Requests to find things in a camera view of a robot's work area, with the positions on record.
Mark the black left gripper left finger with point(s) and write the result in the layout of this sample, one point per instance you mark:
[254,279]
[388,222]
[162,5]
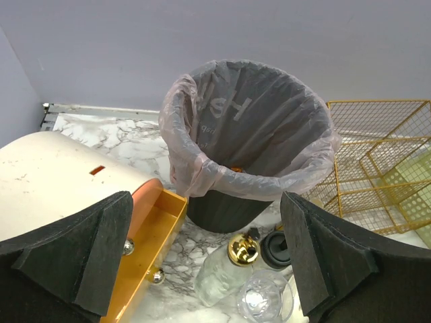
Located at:
[65,271]

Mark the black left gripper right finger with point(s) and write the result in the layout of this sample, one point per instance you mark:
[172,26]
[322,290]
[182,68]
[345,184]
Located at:
[345,273]

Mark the clear oil bottle gold cap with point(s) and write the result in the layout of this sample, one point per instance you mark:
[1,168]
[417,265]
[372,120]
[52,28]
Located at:
[227,268]

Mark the black lid glass jar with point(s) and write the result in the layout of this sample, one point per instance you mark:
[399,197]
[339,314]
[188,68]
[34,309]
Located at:
[274,251]

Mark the clear drinking glass left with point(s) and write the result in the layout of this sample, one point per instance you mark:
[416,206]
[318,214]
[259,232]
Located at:
[266,297]

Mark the cream cylindrical drawer box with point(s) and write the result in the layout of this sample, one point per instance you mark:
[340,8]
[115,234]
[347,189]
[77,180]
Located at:
[47,176]

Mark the orange yellow drawer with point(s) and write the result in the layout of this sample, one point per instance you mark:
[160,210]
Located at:
[158,215]

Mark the pale green perforated basket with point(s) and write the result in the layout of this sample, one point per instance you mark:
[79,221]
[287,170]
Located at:
[407,188]

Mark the black trash bin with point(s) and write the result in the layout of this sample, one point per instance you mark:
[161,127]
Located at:
[264,133]

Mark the pink plastic bin liner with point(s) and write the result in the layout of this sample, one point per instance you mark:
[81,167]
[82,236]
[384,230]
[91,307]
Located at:
[178,121]

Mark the gold wire rack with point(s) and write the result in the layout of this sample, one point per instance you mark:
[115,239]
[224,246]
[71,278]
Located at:
[377,135]

